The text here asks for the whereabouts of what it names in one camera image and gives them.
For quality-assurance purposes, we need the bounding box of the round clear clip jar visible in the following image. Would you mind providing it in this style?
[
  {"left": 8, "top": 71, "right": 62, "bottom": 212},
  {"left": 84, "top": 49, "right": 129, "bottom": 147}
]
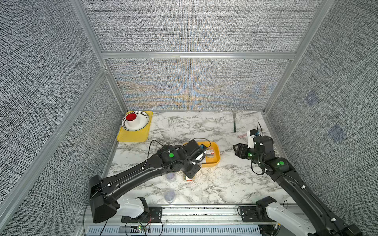
[{"left": 165, "top": 173, "right": 177, "bottom": 183}]

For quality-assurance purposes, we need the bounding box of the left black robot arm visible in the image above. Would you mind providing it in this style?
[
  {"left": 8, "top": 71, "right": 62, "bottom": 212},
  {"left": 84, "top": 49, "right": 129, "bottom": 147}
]
[{"left": 89, "top": 140, "right": 208, "bottom": 223}]

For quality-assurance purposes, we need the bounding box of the green handled fork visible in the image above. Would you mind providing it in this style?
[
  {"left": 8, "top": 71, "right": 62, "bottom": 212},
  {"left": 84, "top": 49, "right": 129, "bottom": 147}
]
[{"left": 232, "top": 111, "right": 236, "bottom": 133}]

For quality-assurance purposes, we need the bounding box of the white cup red inside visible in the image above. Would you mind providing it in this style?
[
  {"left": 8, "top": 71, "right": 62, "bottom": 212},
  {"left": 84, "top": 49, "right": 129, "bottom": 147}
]
[{"left": 125, "top": 113, "right": 137, "bottom": 124}]

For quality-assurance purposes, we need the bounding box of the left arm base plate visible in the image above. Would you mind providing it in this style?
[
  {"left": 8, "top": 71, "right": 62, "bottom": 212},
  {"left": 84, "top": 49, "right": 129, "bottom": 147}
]
[{"left": 121, "top": 206, "right": 163, "bottom": 223}]

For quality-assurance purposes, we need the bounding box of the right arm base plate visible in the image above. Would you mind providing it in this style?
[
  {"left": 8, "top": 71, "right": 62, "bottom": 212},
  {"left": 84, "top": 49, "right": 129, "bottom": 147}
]
[{"left": 237, "top": 206, "right": 263, "bottom": 223}]

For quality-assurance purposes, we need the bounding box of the paper clip box right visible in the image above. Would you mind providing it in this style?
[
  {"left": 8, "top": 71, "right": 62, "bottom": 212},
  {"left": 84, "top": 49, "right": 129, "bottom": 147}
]
[{"left": 205, "top": 149, "right": 215, "bottom": 158}]

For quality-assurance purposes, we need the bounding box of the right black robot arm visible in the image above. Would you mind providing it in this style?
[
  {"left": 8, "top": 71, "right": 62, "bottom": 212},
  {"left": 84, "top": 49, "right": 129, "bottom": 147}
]
[{"left": 233, "top": 136, "right": 362, "bottom": 236}]

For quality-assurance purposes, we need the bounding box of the yellow flat tray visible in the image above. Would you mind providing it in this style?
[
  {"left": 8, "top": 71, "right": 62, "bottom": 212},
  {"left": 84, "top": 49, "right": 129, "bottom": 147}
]
[{"left": 117, "top": 111, "right": 153, "bottom": 143}]

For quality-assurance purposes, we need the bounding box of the white patterned bowl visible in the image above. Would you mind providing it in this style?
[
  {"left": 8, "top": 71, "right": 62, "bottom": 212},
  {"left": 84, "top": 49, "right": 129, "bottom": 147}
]
[{"left": 122, "top": 111, "right": 150, "bottom": 131}]

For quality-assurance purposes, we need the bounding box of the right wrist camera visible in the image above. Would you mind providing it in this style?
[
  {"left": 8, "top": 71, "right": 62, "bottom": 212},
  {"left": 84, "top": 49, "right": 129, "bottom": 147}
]
[{"left": 247, "top": 129, "right": 261, "bottom": 148}]

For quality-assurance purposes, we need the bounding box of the clear paper clip box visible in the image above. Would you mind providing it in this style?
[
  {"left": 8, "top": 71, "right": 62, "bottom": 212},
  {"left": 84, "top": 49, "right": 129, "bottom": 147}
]
[{"left": 183, "top": 175, "right": 194, "bottom": 182}]

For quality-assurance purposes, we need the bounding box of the pink handled fork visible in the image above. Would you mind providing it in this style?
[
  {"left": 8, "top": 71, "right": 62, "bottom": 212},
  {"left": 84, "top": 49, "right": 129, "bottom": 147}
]
[{"left": 237, "top": 134, "right": 247, "bottom": 139}]

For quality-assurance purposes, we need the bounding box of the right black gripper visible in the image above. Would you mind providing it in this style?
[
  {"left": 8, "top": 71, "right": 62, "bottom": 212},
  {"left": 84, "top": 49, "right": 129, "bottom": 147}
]
[{"left": 233, "top": 143, "right": 265, "bottom": 169}]

